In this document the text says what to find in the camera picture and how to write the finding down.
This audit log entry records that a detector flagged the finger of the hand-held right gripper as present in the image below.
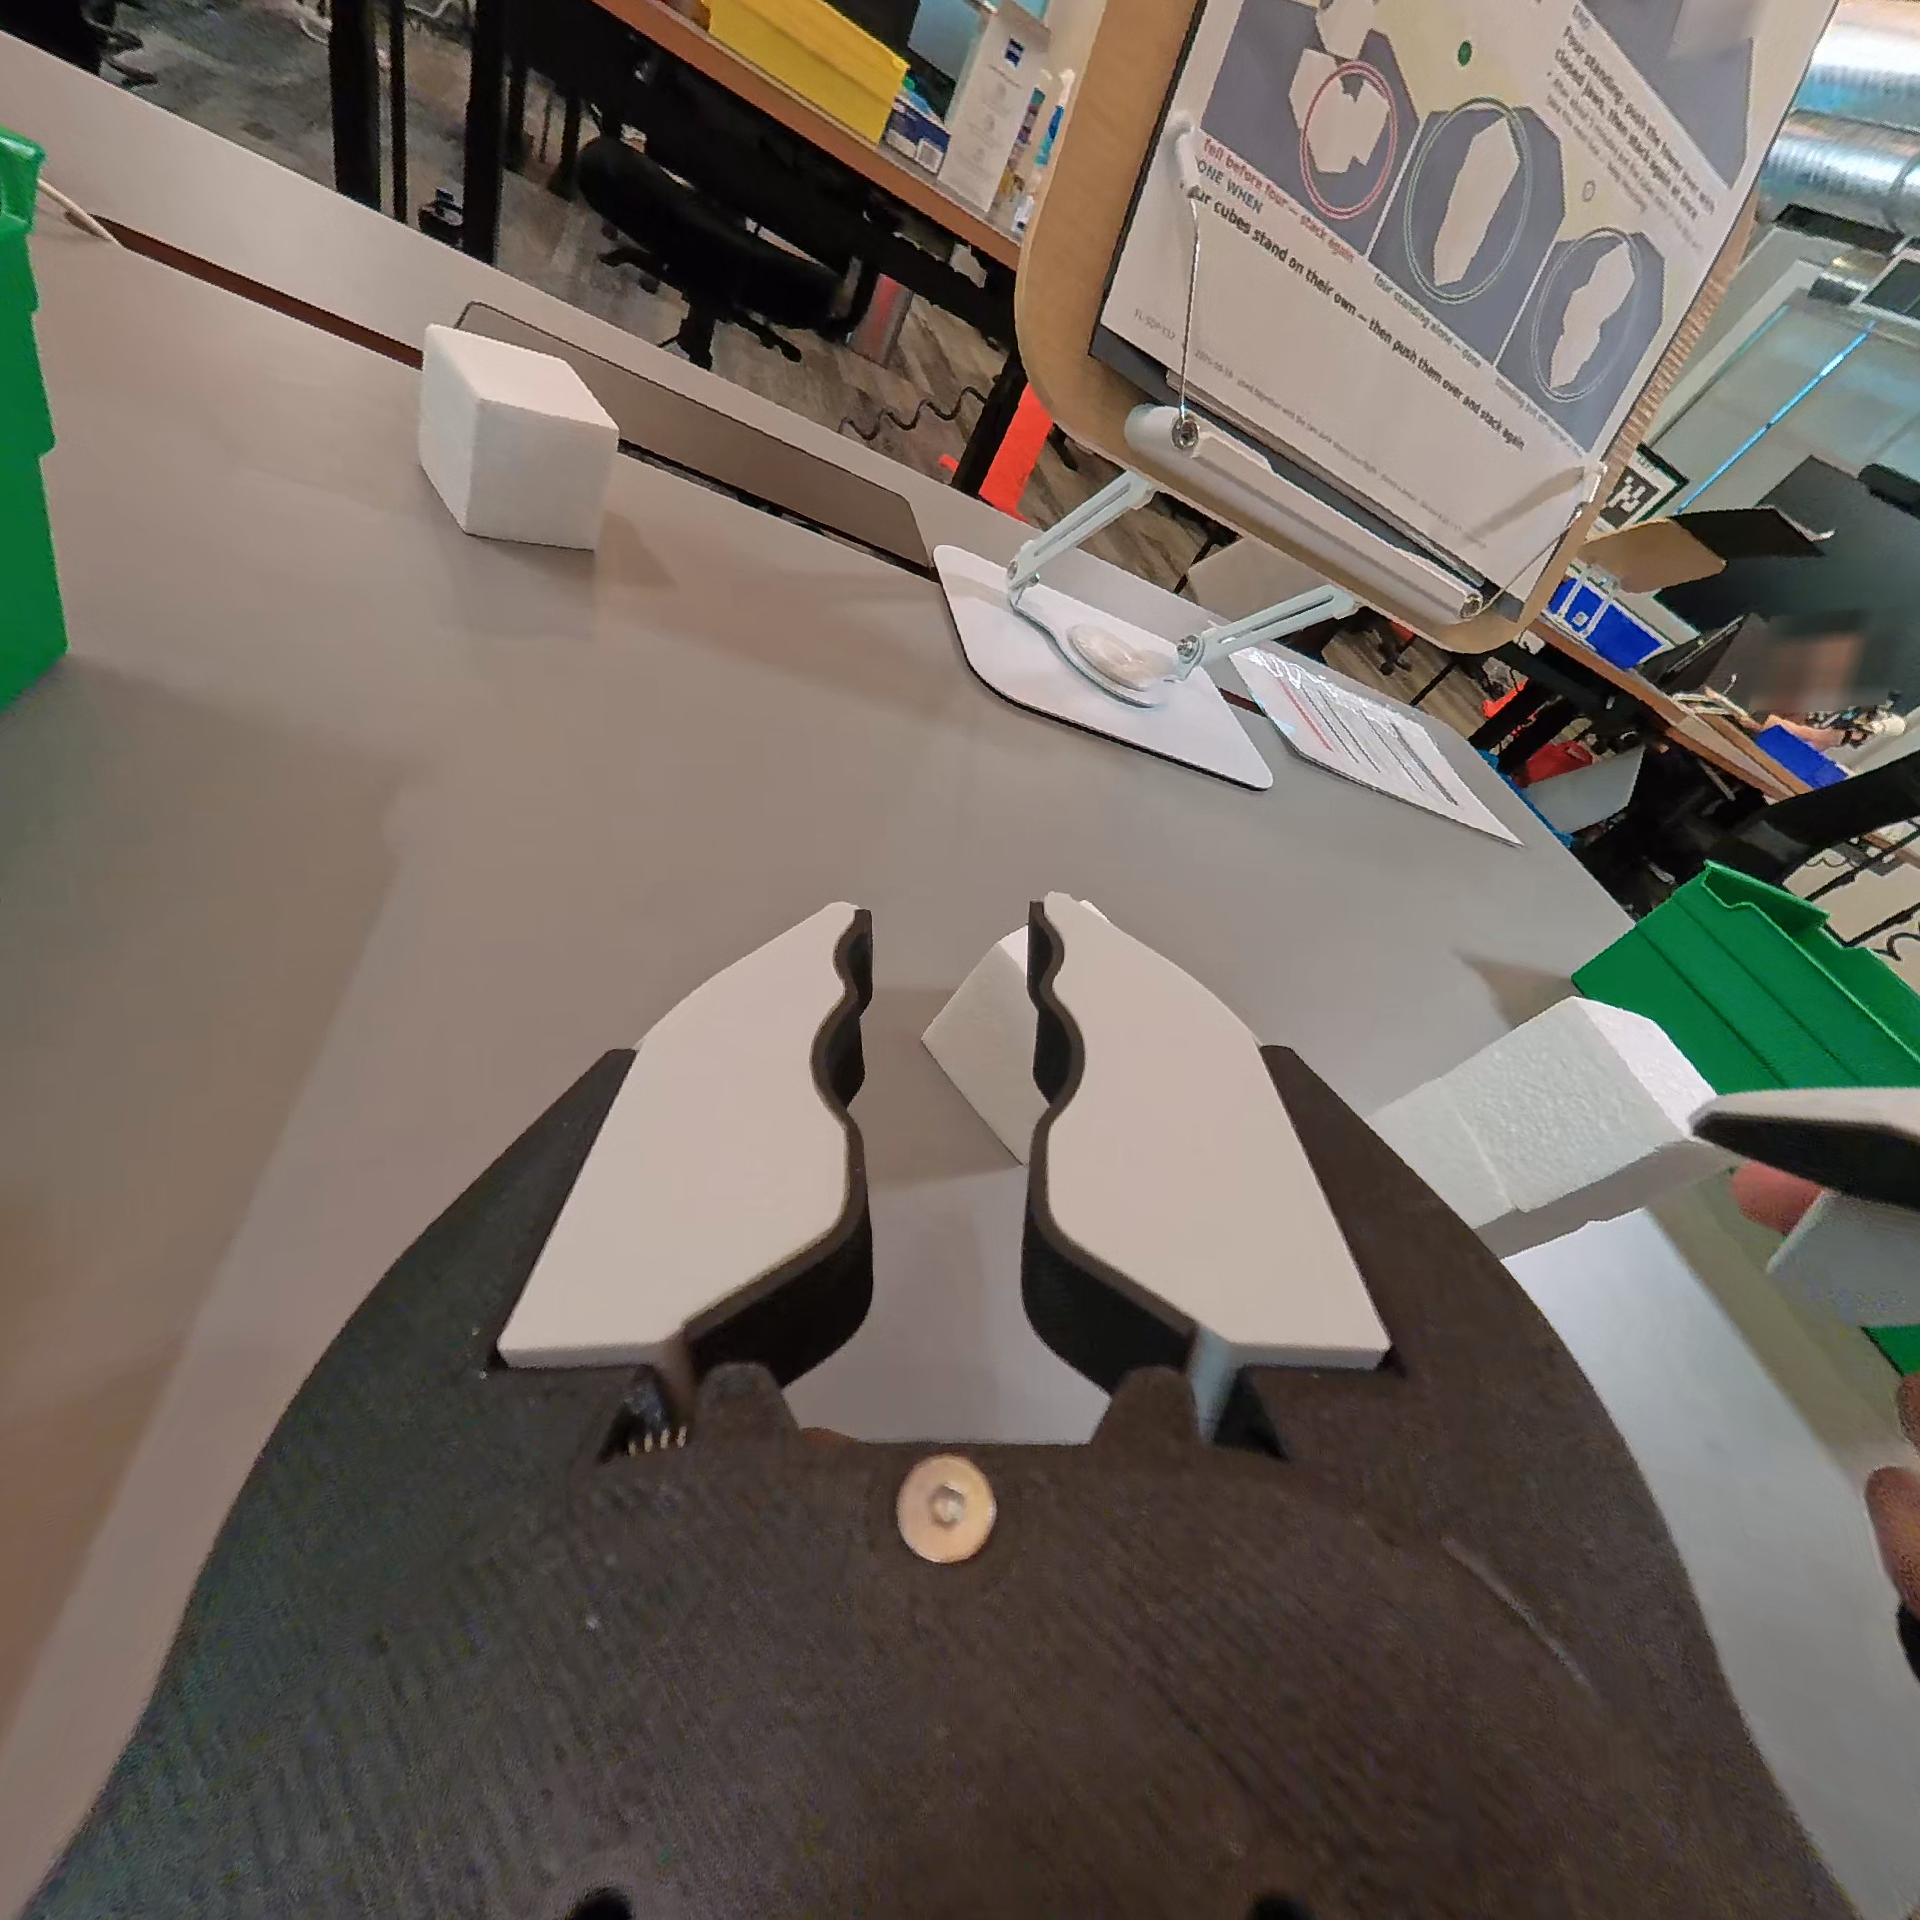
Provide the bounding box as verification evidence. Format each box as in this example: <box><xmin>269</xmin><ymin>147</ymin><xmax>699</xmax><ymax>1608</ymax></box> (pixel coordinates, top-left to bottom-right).
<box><xmin>1693</xmin><ymin>1089</ymin><xmax>1920</xmax><ymax>1204</ymax></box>
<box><xmin>1767</xmin><ymin>1192</ymin><xmax>1920</xmax><ymax>1330</ymax></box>

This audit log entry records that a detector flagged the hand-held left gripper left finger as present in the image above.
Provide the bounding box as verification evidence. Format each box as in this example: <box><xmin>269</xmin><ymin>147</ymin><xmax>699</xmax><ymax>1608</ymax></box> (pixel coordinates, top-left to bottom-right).
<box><xmin>497</xmin><ymin>900</ymin><xmax>877</xmax><ymax>1444</ymax></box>

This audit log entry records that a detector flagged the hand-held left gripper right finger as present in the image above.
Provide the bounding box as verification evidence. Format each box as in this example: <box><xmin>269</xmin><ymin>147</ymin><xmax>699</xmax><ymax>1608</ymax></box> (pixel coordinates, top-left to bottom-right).
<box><xmin>1025</xmin><ymin>900</ymin><xmax>1398</xmax><ymax>1432</ymax></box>

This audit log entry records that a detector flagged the white foam cube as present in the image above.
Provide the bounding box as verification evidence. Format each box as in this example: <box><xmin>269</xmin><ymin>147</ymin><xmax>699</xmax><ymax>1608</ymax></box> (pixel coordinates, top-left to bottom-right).
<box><xmin>416</xmin><ymin>325</ymin><xmax>623</xmax><ymax>553</ymax></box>
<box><xmin>1371</xmin><ymin>996</ymin><xmax>1731</xmax><ymax>1261</ymax></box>
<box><xmin>921</xmin><ymin>892</ymin><xmax>1119</xmax><ymax>1168</ymax></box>

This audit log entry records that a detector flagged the grey desk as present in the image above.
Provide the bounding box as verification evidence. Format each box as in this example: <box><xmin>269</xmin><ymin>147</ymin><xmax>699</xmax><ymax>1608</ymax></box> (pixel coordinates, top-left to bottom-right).
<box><xmin>0</xmin><ymin>31</ymin><xmax>1920</xmax><ymax>1920</ymax></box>

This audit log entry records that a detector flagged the person's right hand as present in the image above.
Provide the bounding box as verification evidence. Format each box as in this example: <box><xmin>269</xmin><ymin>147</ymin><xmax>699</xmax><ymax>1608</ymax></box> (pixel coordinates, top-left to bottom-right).
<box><xmin>1733</xmin><ymin>1168</ymin><xmax>1920</xmax><ymax>1644</ymax></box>

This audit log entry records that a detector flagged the green plastic bin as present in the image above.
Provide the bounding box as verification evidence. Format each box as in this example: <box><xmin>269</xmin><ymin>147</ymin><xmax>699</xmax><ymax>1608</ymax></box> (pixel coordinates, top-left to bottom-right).
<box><xmin>0</xmin><ymin>128</ymin><xmax>69</xmax><ymax>712</ymax></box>
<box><xmin>1574</xmin><ymin>861</ymin><xmax>1920</xmax><ymax>1375</ymax></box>

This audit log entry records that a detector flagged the printed paper sheet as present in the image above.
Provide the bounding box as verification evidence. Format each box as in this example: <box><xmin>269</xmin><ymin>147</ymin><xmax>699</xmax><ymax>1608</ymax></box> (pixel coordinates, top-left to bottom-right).
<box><xmin>1230</xmin><ymin>647</ymin><xmax>1525</xmax><ymax>845</ymax></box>

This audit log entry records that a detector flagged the white document stand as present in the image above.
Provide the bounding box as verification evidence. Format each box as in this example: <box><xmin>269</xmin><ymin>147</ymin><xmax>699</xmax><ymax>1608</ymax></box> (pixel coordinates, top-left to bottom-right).
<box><xmin>934</xmin><ymin>128</ymin><xmax>1600</xmax><ymax>793</ymax></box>

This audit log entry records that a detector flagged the blue crate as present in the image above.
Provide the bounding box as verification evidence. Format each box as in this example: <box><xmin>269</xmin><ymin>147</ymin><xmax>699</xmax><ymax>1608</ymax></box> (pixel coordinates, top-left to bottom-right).
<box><xmin>1546</xmin><ymin>577</ymin><xmax>1667</xmax><ymax>671</ymax></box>

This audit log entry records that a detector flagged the orange floor marker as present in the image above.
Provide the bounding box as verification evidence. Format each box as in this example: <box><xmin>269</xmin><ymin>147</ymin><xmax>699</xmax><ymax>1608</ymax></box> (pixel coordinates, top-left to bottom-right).
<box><xmin>983</xmin><ymin>393</ymin><xmax>1082</xmax><ymax>520</ymax></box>

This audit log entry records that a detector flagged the black office chair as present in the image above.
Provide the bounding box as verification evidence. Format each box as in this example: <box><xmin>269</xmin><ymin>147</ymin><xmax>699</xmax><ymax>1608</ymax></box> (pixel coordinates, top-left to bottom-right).
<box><xmin>576</xmin><ymin>136</ymin><xmax>887</xmax><ymax>361</ymax></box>

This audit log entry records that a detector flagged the wooden backing board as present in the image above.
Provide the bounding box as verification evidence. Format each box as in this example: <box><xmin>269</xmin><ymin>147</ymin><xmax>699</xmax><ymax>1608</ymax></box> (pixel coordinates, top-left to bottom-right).
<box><xmin>1015</xmin><ymin>0</ymin><xmax>1854</xmax><ymax>656</ymax></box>

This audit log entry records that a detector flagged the printed instruction sheet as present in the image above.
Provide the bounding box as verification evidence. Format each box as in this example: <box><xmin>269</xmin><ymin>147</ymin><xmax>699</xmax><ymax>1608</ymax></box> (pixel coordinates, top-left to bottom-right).
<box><xmin>1094</xmin><ymin>0</ymin><xmax>1845</xmax><ymax>589</ymax></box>

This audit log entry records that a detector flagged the black-legged workbench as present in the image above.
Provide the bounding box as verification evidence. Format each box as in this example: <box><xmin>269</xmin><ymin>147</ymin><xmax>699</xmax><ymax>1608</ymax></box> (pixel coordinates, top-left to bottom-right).
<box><xmin>323</xmin><ymin>0</ymin><xmax>1053</xmax><ymax>496</ymax></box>

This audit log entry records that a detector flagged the white carton box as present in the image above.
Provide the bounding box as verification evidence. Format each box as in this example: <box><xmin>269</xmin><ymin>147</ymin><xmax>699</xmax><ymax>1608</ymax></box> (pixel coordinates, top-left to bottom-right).
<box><xmin>937</xmin><ymin>17</ymin><xmax>1057</xmax><ymax>212</ymax></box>

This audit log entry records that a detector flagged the yellow plastic bin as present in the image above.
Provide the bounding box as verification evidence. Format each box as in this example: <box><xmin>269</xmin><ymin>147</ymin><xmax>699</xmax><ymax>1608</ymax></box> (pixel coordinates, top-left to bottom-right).
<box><xmin>704</xmin><ymin>0</ymin><xmax>912</xmax><ymax>145</ymax></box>

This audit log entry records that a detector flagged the desk cable tray lid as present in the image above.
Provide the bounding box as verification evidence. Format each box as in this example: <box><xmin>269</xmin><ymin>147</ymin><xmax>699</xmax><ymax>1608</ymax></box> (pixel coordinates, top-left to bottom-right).
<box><xmin>450</xmin><ymin>299</ymin><xmax>936</xmax><ymax>571</ymax></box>

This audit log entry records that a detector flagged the silver ventilation duct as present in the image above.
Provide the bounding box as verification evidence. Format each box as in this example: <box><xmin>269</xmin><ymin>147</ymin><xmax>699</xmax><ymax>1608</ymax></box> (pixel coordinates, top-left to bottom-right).
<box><xmin>1762</xmin><ymin>106</ymin><xmax>1920</xmax><ymax>231</ymax></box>

